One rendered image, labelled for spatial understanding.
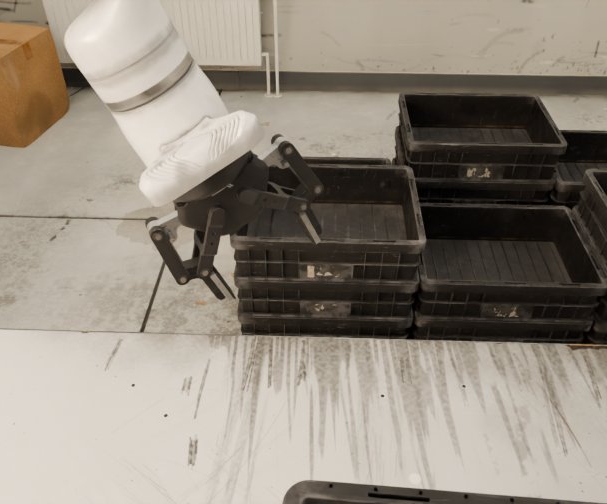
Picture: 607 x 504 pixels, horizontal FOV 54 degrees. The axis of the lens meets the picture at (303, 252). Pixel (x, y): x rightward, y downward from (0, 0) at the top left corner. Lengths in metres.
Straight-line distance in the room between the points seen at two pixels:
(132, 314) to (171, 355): 1.09
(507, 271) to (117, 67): 1.25
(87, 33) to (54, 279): 1.78
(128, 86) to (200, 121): 0.05
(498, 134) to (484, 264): 0.48
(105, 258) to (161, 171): 1.79
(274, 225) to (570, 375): 0.78
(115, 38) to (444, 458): 0.59
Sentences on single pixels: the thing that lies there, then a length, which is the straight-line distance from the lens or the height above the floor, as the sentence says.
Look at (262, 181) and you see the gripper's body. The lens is 0.49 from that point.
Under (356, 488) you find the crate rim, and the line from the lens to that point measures 0.48.
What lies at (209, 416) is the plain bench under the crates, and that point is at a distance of 0.80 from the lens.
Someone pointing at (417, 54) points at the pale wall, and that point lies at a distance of 3.19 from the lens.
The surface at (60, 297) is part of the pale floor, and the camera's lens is 2.09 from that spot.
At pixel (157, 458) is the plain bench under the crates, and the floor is 0.70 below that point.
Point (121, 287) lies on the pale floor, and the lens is 2.06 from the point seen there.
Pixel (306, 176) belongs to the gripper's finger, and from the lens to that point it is 0.50.
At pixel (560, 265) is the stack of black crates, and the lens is 1.60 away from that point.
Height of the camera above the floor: 1.35
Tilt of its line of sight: 40 degrees down
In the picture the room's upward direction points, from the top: straight up
